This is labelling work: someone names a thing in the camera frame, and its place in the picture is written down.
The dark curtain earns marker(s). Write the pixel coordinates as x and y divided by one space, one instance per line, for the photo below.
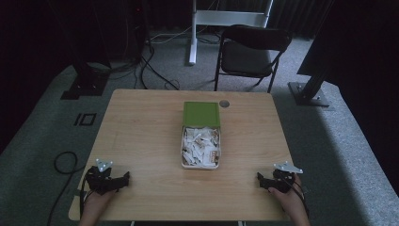
298 14

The grey round table grommet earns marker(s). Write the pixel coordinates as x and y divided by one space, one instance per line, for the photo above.
224 103

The green box lid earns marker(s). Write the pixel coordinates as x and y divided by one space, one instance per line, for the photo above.
201 114

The black folding chair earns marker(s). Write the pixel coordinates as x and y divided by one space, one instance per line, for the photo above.
247 58

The person's right hand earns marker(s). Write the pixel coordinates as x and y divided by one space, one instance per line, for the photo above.
288 201

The pile of white paper packets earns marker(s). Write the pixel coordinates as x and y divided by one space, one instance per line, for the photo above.
200 146

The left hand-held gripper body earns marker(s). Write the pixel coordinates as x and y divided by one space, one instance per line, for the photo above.
98 181

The white metal desk frame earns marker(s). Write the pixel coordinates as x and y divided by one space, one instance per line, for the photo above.
219 17

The white open box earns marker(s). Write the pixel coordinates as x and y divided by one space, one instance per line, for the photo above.
200 167

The person's left hand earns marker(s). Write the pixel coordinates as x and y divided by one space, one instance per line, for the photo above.
98 202

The black metal stand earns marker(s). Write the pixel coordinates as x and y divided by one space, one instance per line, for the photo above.
310 91
86 83

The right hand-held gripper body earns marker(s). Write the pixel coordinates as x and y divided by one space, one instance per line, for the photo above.
282 182

